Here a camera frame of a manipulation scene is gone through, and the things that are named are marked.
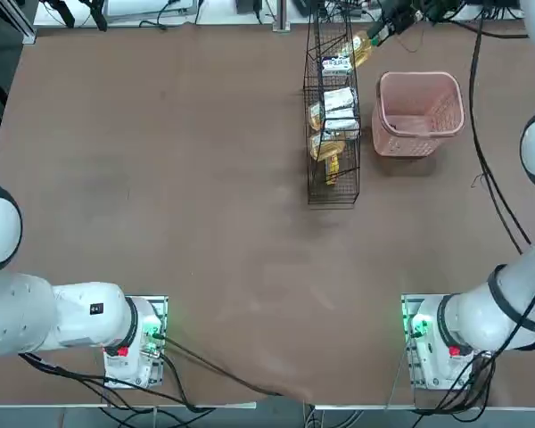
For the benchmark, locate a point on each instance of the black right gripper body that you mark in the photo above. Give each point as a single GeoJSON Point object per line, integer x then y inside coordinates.
{"type": "Point", "coordinates": [401, 15]}

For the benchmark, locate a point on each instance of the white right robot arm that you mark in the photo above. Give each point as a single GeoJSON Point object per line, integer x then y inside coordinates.
{"type": "Point", "coordinates": [481, 321]}

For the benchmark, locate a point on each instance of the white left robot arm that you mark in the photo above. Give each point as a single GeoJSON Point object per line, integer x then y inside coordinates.
{"type": "Point", "coordinates": [80, 321]}

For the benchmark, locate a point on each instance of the pink plastic basket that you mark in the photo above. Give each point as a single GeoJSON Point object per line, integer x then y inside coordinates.
{"type": "Point", "coordinates": [401, 145]}

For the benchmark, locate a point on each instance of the yellow red biscuit box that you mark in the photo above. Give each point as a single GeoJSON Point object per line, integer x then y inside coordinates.
{"type": "Point", "coordinates": [333, 169]}

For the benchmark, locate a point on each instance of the black tripod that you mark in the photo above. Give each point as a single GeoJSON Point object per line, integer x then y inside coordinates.
{"type": "Point", "coordinates": [99, 15]}

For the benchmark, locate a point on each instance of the aluminium profile bar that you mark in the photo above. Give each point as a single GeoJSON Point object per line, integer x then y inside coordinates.
{"type": "Point", "coordinates": [24, 31]}

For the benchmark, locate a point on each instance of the aluminium frame post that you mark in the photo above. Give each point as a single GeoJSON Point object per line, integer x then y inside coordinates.
{"type": "Point", "coordinates": [281, 15]}

